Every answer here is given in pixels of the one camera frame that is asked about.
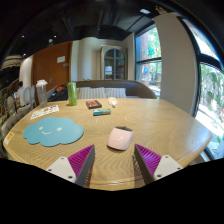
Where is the black backpack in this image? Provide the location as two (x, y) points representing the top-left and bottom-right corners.
(47, 84), (69, 102)

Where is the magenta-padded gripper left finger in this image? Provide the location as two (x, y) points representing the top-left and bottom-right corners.
(45, 143), (96, 188)

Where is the white printed sticker sheet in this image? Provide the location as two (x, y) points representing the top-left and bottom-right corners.
(30, 104), (60, 121)

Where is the yellow sticker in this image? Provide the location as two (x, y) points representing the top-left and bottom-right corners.
(3, 131), (15, 146)

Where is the glass-door cabinet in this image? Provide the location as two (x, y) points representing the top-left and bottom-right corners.
(99, 45), (128, 81)

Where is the clear shaker bottle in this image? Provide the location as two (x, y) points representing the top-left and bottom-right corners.
(35, 79), (49, 108)

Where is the small striped cushion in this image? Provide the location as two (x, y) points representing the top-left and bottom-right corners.
(105, 87), (127, 99)

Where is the wide striped cushion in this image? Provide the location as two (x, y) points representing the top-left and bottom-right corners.
(77, 86), (107, 100)

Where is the brown curved sofa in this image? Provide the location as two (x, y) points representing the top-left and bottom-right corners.
(46, 79), (157, 101)

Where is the green drink can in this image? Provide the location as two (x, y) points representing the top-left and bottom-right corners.
(67, 81), (78, 107)

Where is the group of white chairs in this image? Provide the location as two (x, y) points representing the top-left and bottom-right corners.
(4, 84), (37, 113)

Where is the pink computer mouse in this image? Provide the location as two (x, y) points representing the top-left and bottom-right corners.
(107, 126), (134, 151)

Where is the brown wooden door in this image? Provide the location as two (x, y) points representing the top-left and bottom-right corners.
(32, 41), (73, 96)

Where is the blue cloud-shaped mouse pad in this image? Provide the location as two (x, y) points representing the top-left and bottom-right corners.
(22, 116), (85, 148)

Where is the grey tufted chair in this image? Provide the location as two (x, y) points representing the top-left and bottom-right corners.
(0, 109), (30, 141)

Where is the person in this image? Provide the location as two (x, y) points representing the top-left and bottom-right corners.
(16, 80), (27, 101)

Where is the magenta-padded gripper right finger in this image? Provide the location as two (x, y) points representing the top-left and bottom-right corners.
(133, 143), (184, 186)

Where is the cream plastic-wrapped item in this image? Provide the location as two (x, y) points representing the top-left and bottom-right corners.
(107, 96), (119, 108)

